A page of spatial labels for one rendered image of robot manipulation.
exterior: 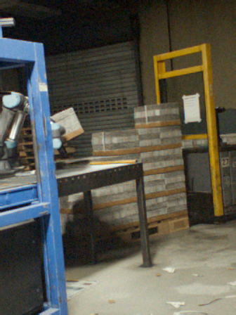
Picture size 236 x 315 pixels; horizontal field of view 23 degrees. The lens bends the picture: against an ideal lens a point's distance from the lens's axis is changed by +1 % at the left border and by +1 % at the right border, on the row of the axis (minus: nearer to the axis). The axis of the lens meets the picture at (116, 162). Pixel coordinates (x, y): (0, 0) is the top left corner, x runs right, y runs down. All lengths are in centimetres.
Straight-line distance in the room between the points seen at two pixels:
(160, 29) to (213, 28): 114
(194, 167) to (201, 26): 611
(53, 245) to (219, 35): 918
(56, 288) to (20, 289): 21
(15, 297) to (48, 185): 59
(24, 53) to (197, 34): 920
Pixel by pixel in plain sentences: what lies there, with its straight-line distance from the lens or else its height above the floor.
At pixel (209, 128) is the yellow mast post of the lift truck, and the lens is 591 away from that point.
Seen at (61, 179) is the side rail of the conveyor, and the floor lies 79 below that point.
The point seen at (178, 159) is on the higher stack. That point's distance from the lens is 580.
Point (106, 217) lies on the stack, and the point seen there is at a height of 28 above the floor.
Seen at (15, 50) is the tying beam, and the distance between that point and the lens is 297.
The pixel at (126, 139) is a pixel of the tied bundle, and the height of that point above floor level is 97.
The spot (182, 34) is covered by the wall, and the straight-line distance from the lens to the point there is 1218.
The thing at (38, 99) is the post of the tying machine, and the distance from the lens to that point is 307.
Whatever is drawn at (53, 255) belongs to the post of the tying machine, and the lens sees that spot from 312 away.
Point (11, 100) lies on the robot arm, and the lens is 430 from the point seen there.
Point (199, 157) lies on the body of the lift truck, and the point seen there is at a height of 69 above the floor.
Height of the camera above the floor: 104
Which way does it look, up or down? 3 degrees down
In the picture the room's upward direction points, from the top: 5 degrees counter-clockwise
